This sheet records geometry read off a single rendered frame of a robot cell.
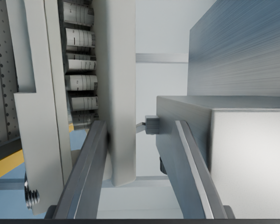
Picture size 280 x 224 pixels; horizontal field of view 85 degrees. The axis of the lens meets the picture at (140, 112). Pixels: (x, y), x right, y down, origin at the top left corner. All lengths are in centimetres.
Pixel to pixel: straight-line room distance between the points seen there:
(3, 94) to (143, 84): 316
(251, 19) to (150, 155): 357
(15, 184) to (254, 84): 160
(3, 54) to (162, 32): 332
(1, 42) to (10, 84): 5
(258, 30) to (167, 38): 312
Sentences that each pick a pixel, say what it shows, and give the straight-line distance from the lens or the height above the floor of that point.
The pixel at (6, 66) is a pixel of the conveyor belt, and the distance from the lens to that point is 27.
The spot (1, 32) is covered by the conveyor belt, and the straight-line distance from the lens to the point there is 28.
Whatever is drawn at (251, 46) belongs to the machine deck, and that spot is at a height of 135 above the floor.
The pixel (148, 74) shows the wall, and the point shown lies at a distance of 335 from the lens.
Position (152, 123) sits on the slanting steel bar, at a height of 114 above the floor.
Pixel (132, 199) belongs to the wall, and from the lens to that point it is 451.
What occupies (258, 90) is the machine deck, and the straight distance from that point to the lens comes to 38.
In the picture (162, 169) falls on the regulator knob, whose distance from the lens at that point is 28.
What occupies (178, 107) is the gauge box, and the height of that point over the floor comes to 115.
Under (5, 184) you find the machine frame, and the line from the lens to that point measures 166.
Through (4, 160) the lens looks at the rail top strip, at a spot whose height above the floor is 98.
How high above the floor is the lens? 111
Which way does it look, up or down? 2 degrees up
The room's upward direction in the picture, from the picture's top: 90 degrees clockwise
